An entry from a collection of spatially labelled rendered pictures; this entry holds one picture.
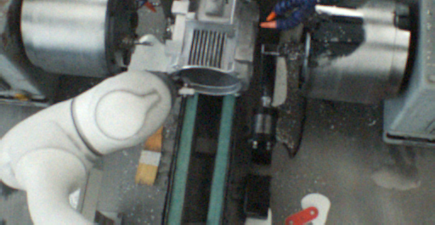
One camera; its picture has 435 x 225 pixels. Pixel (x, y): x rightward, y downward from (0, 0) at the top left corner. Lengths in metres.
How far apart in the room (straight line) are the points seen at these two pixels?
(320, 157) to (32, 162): 0.80
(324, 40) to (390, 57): 0.14
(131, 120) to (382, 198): 0.82
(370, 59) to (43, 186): 0.68
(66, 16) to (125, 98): 0.49
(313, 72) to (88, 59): 0.48
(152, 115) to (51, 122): 0.16
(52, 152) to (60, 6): 0.48
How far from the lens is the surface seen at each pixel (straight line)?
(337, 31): 1.16
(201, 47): 1.20
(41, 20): 1.26
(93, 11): 1.22
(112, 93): 0.78
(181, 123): 1.34
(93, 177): 1.19
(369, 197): 1.43
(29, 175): 0.85
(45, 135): 0.85
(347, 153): 1.45
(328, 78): 1.18
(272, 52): 1.03
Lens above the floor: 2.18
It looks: 70 degrees down
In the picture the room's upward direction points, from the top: 10 degrees counter-clockwise
